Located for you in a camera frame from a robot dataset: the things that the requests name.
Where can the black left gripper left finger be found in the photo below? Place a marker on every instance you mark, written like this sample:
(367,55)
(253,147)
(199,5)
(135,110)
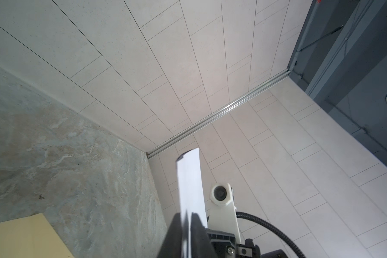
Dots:
(172,244)

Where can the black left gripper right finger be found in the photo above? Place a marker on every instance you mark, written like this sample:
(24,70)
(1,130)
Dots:
(200,242)

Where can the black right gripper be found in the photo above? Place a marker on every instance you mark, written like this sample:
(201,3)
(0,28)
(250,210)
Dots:
(226,246)

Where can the white letter blue border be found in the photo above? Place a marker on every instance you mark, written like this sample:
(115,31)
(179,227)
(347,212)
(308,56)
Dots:
(191,196)

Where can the yellow paper envelope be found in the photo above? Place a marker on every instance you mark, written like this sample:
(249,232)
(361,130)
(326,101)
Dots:
(31,237)

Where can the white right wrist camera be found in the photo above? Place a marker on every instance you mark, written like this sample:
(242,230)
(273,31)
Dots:
(222,217)

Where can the aluminium corner post right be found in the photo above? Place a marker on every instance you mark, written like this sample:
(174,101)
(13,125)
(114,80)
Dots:
(219,113)

